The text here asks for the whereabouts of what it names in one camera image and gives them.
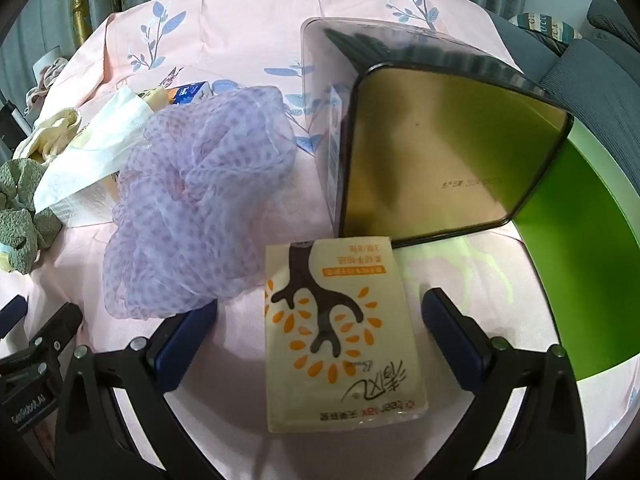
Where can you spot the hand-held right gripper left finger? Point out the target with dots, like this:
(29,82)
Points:
(187,345)

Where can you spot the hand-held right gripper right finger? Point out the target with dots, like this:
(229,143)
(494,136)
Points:
(447,340)

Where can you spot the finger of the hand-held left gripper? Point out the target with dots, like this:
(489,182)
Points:
(12,312)
(52,327)

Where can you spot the yellow tree-print tissue pack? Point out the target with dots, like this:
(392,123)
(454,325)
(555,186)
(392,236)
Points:
(380,360)

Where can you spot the grey crinkled knit cloth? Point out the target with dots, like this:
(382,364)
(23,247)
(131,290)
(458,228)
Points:
(22,225)

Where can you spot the purple mesh bath pouf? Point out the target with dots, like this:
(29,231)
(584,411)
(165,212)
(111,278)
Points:
(200,185)

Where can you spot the green box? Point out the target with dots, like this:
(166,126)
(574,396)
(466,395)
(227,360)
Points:
(590,260)

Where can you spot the pale yellow tissue box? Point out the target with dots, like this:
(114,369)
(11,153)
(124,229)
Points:
(95,160)

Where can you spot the pale yellow cloth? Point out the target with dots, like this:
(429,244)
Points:
(47,130)

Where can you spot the black and gold tin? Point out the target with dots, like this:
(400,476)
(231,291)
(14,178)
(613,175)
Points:
(450,150)

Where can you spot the beige pink cloth pile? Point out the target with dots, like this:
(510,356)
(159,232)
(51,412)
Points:
(47,77)

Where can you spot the blue and orange small box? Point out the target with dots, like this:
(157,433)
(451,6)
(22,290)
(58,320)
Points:
(192,93)

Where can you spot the grey sofa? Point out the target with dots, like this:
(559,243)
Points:
(590,75)

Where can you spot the pink printed bedsheet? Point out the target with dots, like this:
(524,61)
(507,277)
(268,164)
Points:
(240,35)

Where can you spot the patterned cushion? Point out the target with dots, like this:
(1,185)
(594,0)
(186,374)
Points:
(545,24)

